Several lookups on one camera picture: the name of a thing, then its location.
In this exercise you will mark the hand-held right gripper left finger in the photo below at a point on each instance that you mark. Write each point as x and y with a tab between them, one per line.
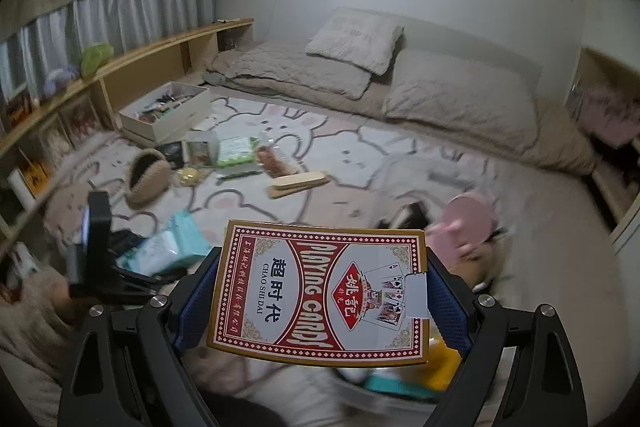
192	312

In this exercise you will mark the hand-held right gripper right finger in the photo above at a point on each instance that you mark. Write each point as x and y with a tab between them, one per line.
447	307

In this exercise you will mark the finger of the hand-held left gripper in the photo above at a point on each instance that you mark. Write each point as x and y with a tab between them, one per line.
125	243
130	287

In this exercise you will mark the teal wipes packet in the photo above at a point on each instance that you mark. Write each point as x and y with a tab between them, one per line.
170	247

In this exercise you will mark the round woven pouch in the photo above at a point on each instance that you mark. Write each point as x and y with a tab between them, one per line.
150	187

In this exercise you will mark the yellow round puff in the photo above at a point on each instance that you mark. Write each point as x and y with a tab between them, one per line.
188	177

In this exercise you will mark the red playing card box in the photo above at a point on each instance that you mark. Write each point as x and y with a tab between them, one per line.
300	287

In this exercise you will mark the rounded wooden board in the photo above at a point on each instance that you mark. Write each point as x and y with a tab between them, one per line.
300	181

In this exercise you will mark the clear snack bag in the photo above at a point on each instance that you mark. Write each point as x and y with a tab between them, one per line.
274	162

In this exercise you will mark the pile of small assorted items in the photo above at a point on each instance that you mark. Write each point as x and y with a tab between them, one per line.
160	107

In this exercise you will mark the yellow plastic object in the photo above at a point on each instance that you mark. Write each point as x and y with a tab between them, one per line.
442	359

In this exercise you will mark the yellow small box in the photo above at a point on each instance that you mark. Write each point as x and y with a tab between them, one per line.
35	179

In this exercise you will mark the white paper roll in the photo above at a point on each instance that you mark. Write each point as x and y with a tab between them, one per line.
20	194

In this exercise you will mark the clear figure display box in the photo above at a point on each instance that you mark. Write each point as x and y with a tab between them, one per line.
52	137
79	122

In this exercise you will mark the teal flat box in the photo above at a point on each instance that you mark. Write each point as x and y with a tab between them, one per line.
395	386

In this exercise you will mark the small black pouch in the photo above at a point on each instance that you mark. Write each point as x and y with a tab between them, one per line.
172	154

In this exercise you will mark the black and white pouch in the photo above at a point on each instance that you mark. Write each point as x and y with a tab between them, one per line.
410	217

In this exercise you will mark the white cardboard box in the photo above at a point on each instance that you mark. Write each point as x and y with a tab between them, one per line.
170	127

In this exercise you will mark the small picture box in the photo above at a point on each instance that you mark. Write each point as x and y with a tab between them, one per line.
202	149

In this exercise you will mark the dark green strip packet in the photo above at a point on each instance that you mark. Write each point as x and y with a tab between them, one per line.
237	174

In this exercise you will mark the red toys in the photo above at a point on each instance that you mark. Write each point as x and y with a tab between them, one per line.
15	109

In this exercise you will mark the purple plush toy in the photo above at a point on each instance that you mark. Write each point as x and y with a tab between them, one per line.
60	81

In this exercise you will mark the small wooden block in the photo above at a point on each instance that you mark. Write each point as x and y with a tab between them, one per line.
280	195

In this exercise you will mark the green plush toy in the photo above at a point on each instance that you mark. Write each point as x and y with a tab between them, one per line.
96	58

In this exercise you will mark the long wooden shelf unit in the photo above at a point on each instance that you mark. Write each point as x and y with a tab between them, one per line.
150	52

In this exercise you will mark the beige bed quilt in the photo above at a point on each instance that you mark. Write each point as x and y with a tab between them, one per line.
550	142

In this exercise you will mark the grey curtain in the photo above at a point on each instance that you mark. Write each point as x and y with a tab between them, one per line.
125	12

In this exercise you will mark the large beige pillow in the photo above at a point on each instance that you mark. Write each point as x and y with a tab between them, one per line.
460	97

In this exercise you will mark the folded beige duvet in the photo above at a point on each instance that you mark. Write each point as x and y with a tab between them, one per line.
290	67

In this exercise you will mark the pink clothes pile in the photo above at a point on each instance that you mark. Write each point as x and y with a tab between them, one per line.
610	114

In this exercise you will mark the built-in closet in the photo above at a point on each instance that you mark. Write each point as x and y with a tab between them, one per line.
585	62

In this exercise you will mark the small fluffy beige pillow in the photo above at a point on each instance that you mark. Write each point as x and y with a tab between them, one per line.
352	37

